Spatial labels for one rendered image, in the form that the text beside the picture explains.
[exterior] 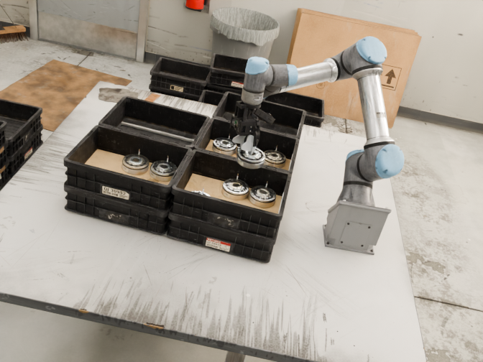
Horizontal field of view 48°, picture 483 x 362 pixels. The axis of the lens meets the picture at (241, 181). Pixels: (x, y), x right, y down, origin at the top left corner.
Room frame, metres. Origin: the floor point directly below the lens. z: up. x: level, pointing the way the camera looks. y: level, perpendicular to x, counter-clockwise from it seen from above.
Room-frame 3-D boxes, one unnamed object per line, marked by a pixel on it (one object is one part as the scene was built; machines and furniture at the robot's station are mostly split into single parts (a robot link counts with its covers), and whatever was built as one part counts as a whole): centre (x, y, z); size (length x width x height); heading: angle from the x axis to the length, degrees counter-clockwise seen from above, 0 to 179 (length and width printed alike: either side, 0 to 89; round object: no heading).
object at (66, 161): (1.72, 0.42, 0.92); 0.40 x 0.30 x 0.02; 85
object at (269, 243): (1.68, 0.02, 0.76); 0.40 x 0.30 x 0.12; 85
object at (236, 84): (3.65, 0.18, 0.37); 0.42 x 0.34 x 0.46; 89
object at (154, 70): (3.65, 0.57, 0.31); 0.40 x 0.30 x 0.34; 89
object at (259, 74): (1.79, 0.02, 1.31); 0.09 x 0.08 x 0.11; 121
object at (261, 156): (1.75, -0.02, 1.01); 0.10 x 0.10 x 0.01
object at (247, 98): (1.78, 0.02, 1.23); 0.08 x 0.08 x 0.05
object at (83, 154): (1.72, 0.42, 0.87); 0.40 x 0.30 x 0.11; 85
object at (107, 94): (2.61, 0.74, 0.71); 0.22 x 0.19 x 0.01; 89
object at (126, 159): (1.78, 0.42, 0.86); 0.10 x 0.10 x 0.01
